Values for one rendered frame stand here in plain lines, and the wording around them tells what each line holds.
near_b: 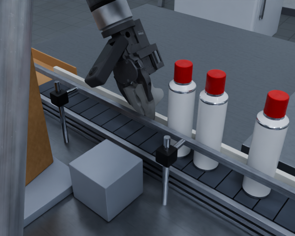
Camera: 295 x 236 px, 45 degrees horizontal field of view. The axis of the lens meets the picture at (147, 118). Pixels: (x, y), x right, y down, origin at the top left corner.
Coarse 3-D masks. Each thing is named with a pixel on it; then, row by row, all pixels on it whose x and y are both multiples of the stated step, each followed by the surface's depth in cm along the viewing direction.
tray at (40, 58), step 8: (32, 48) 122; (40, 56) 121; (48, 56) 117; (40, 64) 120; (48, 64) 120; (56, 64) 116; (64, 64) 113; (72, 72) 112; (40, 80) 111; (48, 80) 111
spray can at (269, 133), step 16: (272, 96) 55; (288, 96) 55; (272, 112) 56; (256, 128) 59; (272, 128) 56; (256, 144) 60; (272, 144) 58; (256, 160) 61; (272, 160) 60; (272, 176) 62; (256, 192) 64
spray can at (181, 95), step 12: (180, 60) 65; (180, 72) 64; (180, 84) 65; (192, 84) 66; (168, 96) 69; (180, 96) 66; (192, 96) 67; (168, 108) 69; (180, 108) 67; (192, 108) 68; (168, 120) 71; (180, 120) 69; (192, 120) 70; (180, 132) 70; (180, 156) 74
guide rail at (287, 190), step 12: (48, 72) 88; (72, 84) 83; (96, 96) 79; (120, 108) 75; (144, 120) 71; (168, 132) 68; (192, 144) 65; (216, 156) 63; (228, 156) 62; (240, 168) 60; (252, 168) 60; (264, 180) 58; (276, 180) 58; (288, 192) 56
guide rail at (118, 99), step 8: (56, 72) 101; (64, 72) 98; (72, 80) 97; (80, 80) 95; (88, 88) 94; (96, 88) 91; (104, 88) 91; (112, 96) 88; (120, 96) 88; (128, 104) 86; (160, 120) 81; (192, 136) 76; (224, 144) 72; (224, 152) 72; (232, 152) 71; (240, 152) 70; (240, 160) 70; (280, 176) 66; (288, 176) 65; (288, 184) 65
